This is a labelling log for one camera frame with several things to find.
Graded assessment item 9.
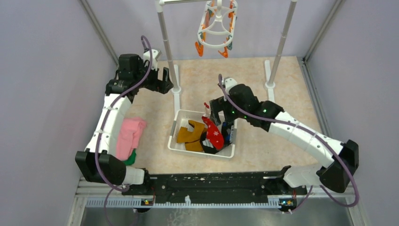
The orange clothespin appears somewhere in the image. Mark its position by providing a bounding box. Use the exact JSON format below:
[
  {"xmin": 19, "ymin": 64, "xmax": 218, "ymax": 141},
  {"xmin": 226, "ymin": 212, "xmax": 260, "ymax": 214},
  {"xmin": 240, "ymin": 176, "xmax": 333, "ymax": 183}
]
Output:
[{"xmin": 195, "ymin": 41, "xmax": 204, "ymax": 57}]

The white plastic basket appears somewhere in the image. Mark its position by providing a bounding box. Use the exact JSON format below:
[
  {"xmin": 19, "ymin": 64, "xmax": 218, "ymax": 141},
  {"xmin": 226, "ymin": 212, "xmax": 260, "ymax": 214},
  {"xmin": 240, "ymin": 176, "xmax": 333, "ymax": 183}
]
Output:
[{"xmin": 168, "ymin": 110, "xmax": 238, "ymax": 160}]

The mustard yellow sock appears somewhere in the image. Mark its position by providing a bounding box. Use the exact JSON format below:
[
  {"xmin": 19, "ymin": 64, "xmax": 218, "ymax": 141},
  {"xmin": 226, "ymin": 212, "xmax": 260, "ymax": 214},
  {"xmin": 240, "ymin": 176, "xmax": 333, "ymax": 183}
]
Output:
[
  {"xmin": 176, "ymin": 120, "xmax": 207, "ymax": 143},
  {"xmin": 184, "ymin": 140, "xmax": 204, "ymax": 152}
]

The green cloth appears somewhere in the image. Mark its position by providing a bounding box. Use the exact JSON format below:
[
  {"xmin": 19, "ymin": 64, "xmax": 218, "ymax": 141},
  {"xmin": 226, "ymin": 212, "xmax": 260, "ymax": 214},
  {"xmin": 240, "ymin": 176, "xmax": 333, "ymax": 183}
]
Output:
[{"xmin": 123, "ymin": 149, "xmax": 136, "ymax": 166}]

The white cable duct strip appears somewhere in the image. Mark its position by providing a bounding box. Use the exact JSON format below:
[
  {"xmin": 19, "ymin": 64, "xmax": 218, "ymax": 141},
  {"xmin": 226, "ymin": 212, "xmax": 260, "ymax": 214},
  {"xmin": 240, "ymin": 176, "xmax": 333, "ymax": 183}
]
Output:
[{"xmin": 86, "ymin": 196, "xmax": 282, "ymax": 209}]

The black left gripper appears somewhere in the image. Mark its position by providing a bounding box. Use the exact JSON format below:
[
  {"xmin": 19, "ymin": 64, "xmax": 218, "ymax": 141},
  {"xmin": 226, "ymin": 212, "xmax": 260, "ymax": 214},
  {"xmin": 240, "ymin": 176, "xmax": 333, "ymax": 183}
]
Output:
[{"xmin": 133, "ymin": 59, "xmax": 172, "ymax": 94}]

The pink cloth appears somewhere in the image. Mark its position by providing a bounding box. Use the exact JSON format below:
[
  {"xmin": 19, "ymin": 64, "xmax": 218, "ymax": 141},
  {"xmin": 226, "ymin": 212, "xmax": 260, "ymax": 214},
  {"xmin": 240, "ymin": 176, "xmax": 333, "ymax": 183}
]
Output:
[{"xmin": 116, "ymin": 117, "xmax": 147, "ymax": 161}]

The white metal drying rack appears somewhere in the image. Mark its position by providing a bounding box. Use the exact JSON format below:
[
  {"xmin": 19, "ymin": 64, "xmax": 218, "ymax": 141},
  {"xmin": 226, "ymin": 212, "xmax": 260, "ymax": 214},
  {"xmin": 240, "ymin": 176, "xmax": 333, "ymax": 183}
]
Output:
[{"xmin": 155, "ymin": 0, "xmax": 297, "ymax": 115}]

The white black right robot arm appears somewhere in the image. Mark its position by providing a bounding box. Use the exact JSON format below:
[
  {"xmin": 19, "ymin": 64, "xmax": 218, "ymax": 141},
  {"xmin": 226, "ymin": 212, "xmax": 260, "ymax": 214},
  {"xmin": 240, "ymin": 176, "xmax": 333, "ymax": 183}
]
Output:
[{"xmin": 209, "ymin": 84, "xmax": 359, "ymax": 194}]

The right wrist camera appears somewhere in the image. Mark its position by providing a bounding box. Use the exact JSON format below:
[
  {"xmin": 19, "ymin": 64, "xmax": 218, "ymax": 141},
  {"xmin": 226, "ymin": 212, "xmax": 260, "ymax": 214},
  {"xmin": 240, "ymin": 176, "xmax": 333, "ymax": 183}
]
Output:
[{"xmin": 222, "ymin": 77, "xmax": 238, "ymax": 94}]

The black sock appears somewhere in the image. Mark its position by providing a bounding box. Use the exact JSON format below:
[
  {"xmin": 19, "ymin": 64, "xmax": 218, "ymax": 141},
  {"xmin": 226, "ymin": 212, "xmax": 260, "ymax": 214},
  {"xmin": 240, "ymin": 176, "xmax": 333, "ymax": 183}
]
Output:
[{"xmin": 200, "ymin": 122, "xmax": 234, "ymax": 154}]

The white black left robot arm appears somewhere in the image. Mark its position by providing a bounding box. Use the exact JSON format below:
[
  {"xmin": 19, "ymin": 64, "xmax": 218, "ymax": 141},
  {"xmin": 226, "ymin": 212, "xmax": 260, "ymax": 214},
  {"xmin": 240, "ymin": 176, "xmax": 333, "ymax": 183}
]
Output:
[{"xmin": 75, "ymin": 49, "xmax": 173, "ymax": 195}]

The white plastic clip hanger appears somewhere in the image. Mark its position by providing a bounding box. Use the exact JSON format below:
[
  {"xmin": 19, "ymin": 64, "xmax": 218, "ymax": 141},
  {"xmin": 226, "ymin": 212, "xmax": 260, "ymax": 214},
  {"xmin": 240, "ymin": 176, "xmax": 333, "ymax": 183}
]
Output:
[{"xmin": 197, "ymin": 0, "xmax": 238, "ymax": 55}]

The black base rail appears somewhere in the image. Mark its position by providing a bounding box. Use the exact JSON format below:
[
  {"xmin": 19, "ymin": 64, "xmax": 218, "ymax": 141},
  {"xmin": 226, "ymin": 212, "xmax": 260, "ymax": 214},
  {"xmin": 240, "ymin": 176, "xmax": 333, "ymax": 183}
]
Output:
[{"xmin": 122, "ymin": 168, "xmax": 307, "ymax": 204}]

